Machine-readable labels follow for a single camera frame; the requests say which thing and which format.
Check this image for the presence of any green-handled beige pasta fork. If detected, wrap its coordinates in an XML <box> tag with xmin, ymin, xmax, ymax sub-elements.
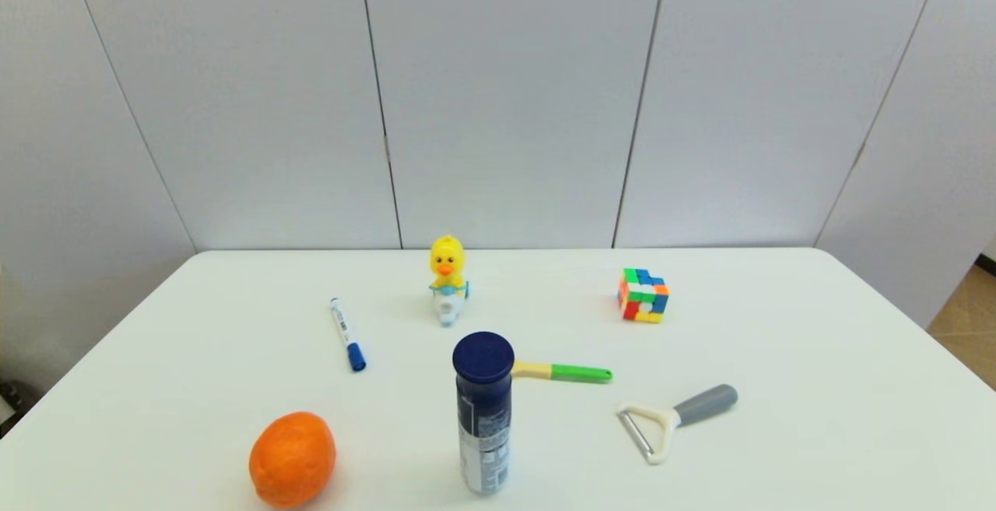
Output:
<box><xmin>511</xmin><ymin>360</ymin><xmax>614</xmax><ymax>384</ymax></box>

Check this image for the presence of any grey-handled white peeler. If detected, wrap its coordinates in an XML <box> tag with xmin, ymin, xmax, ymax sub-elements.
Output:
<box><xmin>615</xmin><ymin>384</ymin><xmax>739</xmax><ymax>466</ymax></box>

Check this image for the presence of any dark blue spray can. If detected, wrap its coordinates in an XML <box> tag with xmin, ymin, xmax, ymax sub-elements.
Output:
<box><xmin>452</xmin><ymin>331</ymin><xmax>516</xmax><ymax>496</ymax></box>

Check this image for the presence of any white marker blue cap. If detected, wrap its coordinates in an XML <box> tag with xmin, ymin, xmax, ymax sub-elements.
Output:
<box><xmin>329</xmin><ymin>297</ymin><xmax>367</xmax><ymax>373</ymax></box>

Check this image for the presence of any colourful puzzle cube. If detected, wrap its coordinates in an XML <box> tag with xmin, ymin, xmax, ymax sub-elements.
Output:
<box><xmin>618</xmin><ymin>268</ymin><xmax>670</xmax><ymax>324</ymax></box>

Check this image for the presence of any yellow duck scooter toy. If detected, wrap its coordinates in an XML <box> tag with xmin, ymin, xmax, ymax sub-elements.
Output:
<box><xmin>428</xmin><ymin>235</ymin><xmax>470</xmax><ymax>327</ymax></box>

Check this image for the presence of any orange fruit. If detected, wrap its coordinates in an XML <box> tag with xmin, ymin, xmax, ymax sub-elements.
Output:
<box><xmin>248</xmin><ymin>411</ymin><xmax>338</xmax><ymax>509</ymax></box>

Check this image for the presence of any dark grey floor object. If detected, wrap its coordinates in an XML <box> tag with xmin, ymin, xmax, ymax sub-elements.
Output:
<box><xmin>0</xmin><ymin>381</ymin><xmax>26</xmax><ymax>438</ymax></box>

